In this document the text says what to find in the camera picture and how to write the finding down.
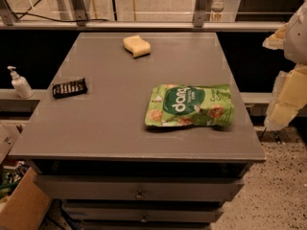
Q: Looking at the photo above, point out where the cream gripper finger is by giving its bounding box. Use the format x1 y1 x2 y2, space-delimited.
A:
262 24 288 50
264 64 307 131

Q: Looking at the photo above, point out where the green rice chip bag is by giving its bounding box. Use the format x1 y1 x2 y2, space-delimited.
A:
145 84 235 127

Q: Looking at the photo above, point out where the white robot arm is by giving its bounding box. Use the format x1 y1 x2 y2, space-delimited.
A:
262 2 307 131

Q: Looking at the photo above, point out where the yellow sponge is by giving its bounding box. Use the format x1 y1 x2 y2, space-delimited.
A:
124 35 151 58

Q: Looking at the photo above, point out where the grey drawer cabinet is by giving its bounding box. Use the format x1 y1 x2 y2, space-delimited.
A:
11 33 265 230

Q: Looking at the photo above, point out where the black snack bar wrapper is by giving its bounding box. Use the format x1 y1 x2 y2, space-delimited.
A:
52 79 87 99

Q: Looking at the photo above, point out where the middle grey drawer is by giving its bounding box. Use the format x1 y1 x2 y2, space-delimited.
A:
63 202 224 223

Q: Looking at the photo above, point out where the grey drawer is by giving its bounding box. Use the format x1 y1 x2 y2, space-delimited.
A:
34 175 244 201
63 202 224 223

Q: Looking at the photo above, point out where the top grey drawer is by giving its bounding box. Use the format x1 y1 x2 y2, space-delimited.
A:
34 175 244 201

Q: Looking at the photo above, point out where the white pump dispenser bottle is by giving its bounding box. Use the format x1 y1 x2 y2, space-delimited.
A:
8 66 34 99

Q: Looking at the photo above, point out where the cardboard box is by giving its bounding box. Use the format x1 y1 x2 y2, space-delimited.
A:
0 168 52 230

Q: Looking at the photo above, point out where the metal railing frame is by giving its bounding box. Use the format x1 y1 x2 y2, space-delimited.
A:
0 0 307 34

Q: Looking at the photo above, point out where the black cable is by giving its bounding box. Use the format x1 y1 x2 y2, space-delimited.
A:
12 11 109 23

